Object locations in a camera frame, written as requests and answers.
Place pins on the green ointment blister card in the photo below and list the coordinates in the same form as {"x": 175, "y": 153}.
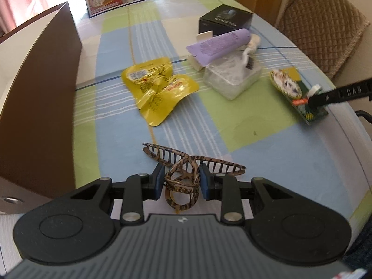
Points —
{"x": 288, "y": 81}

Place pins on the white handled brush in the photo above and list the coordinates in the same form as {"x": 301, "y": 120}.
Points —
{"x": 249, "y": 50}

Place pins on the brown cardboard storage box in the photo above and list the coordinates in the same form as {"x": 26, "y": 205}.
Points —
{"x": 39, "y": 68}

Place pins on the yellow snack packet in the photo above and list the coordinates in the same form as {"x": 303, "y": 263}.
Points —
{"x": 156, "y": 89}

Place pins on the black shaver box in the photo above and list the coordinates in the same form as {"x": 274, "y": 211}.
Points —
{"x": 225, "y": 19}

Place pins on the purple cream tube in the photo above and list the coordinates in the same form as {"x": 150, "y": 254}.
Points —
{"x": 222, "y": 45}

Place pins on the quilted brown chair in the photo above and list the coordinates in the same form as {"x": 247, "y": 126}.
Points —
{"x": 327, "y": 31}

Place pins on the cream hair claw clip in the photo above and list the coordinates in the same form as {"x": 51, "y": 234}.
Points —
{"x": 196, "y": 57}

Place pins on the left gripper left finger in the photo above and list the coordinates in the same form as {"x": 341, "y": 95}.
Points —
{"x": 138, "y": 188}

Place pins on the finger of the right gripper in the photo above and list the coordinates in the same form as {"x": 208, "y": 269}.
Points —
{"x": 349, "y": 92}

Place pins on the leopard print hair claw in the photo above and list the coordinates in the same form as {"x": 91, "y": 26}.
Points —
{"x": 183, "y": 172}

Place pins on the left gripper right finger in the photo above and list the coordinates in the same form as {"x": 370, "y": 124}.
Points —
{"x": 224, "y": 188}

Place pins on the clear floss pick box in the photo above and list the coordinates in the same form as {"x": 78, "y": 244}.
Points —
{"x": 232, "y": 74}

